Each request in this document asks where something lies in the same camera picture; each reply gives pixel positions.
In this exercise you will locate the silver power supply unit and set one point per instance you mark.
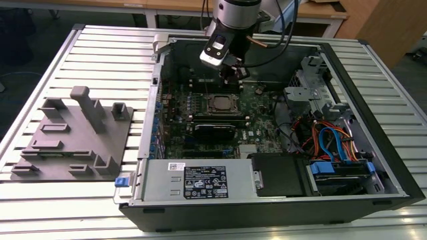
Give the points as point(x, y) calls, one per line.
point(160, 180)

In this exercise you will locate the grey metal drive cage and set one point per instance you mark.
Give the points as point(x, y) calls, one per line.
point(300, 93)

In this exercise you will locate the black optical drive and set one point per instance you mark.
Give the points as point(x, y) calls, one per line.
point(280, 175)

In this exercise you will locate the wooden desk white frame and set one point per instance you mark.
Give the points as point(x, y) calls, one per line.
point(327, 13)

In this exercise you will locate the small silver heat sink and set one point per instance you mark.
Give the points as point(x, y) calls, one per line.
point(249, 148)

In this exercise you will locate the black graphics card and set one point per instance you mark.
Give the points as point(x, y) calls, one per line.
point(215, 132)

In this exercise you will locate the wooden cabinet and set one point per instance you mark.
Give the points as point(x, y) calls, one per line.
point(393, 25)

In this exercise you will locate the black open PC case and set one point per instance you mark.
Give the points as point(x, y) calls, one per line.
point(233, 217)

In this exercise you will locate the blue case latch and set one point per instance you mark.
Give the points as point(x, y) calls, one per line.
point(120, 182)

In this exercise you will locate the hard disk in blue carrier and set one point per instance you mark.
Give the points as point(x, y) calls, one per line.
point(321, 168)

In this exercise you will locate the green motherboard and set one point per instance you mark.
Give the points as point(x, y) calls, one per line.
point(260, 125)

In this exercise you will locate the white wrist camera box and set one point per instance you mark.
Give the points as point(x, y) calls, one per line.
point(209, 58)

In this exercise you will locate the CPU socket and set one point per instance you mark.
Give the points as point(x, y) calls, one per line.
point(209, 112)

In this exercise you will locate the grey parts rack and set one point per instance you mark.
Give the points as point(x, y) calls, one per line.
point(80, 140)

